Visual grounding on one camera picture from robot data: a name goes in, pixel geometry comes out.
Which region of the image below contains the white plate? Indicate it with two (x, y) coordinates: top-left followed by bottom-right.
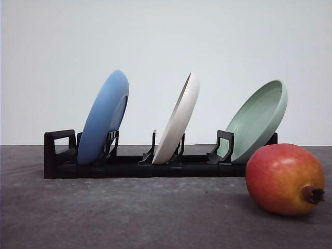
(152, 72), (200, 164)

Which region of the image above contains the red yellow pomegranate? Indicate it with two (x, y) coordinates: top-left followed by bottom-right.
(245, 143), (325, 216)

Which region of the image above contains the blue plate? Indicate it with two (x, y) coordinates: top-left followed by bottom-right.
(77, 70), (130, 165)

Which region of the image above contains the green plate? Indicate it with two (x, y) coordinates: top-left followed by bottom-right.
(217, 79), (288, 163)

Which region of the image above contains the black plastic dish rack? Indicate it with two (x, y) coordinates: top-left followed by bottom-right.
(44, 129), (247, 179)

